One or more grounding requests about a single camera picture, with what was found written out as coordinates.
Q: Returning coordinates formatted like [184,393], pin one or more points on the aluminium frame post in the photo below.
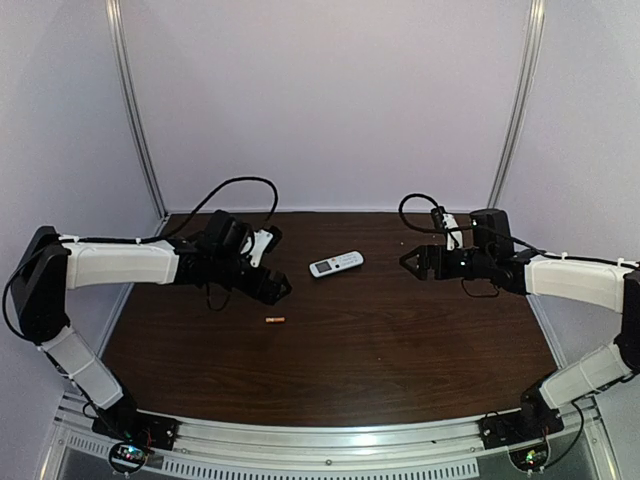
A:
[118,37]
[530,57]

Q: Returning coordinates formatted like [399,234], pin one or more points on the right aluminium frame post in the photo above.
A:
[530,57]

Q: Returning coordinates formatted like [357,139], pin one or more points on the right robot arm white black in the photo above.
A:
[492,256]

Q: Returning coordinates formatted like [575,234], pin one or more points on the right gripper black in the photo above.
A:
[431,262]

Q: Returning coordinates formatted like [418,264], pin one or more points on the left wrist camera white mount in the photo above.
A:
[260,243]

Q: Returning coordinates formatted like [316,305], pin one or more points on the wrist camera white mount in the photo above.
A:
[260,243]
[447,223]

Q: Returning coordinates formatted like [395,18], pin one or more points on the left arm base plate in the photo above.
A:
[143,429]

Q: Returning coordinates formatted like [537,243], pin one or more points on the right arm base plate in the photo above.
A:
[511,428]

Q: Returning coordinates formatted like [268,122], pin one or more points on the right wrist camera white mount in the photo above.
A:
[447,223]

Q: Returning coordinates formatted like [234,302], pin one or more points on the left aluminium frame post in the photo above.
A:
[118,37]

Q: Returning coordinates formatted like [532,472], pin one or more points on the curved aluminium front rail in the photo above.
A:
[450,449]

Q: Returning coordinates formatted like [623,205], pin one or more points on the white remote control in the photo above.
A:
[336,264]

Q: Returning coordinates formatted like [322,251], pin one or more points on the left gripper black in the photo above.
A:
[265,282]

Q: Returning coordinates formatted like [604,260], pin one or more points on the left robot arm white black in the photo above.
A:
[227,253]

